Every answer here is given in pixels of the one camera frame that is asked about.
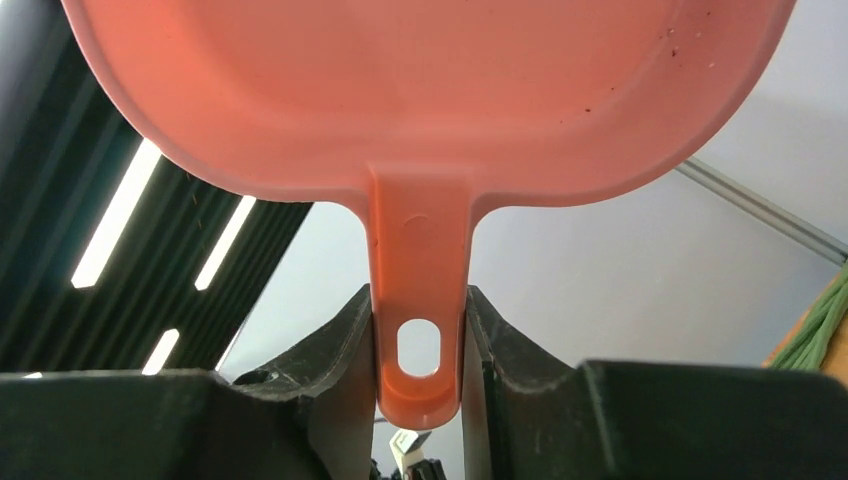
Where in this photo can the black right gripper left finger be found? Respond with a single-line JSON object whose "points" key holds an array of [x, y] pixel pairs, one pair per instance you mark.
{"points": [[306, 414]]}

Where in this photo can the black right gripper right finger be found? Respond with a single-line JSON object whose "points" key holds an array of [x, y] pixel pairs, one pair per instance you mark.
{"points": [[528, 415]]}

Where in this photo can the pink plastic dustpan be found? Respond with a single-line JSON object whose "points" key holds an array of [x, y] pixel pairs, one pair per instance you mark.
{"points": [[422, 117]]}

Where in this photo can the green long beans bunch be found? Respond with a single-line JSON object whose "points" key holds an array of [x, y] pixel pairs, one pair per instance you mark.
{"points": [[807, 344]]}

